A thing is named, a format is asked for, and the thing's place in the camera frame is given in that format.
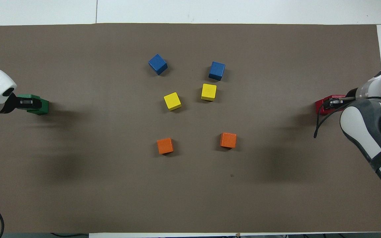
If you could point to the green wooden cube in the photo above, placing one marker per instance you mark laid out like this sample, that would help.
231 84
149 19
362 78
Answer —
44 107
28 96

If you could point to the yellow wooden cube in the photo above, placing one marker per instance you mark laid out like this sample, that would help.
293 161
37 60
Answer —
172 100
209 92

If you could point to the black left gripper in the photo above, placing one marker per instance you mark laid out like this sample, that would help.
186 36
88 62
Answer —
13 104

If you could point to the blue wooden cube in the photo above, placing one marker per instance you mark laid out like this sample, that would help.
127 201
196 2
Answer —
157 64
217 70

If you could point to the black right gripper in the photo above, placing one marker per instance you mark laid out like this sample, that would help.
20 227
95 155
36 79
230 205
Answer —
352 95

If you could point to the orange wooden cube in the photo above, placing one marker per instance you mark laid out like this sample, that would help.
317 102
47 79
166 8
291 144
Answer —
165 145
228 140

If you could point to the red wooden cube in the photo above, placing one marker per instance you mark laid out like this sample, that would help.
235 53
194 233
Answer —
318 107
331 111

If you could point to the brown table mat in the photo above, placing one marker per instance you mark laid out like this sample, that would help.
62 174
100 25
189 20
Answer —
111 198

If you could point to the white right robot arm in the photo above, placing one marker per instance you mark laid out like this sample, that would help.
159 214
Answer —
359 125

